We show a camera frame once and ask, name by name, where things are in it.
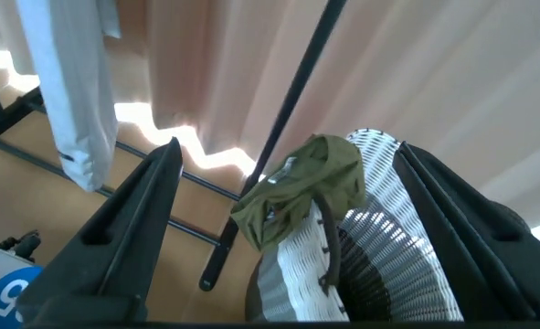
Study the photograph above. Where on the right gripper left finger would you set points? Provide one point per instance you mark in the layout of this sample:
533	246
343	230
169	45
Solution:
119	237

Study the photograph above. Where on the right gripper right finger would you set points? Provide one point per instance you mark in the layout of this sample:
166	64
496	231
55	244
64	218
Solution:
493	256

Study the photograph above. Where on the pale grey shorts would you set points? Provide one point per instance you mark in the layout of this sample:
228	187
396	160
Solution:
77	91

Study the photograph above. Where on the green garment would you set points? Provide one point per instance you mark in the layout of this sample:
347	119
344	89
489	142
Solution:
306	183

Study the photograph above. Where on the white laundry basket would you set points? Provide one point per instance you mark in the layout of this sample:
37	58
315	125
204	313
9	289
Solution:
388	256

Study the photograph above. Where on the black clothes rack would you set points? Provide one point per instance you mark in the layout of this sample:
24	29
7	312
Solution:
297	82

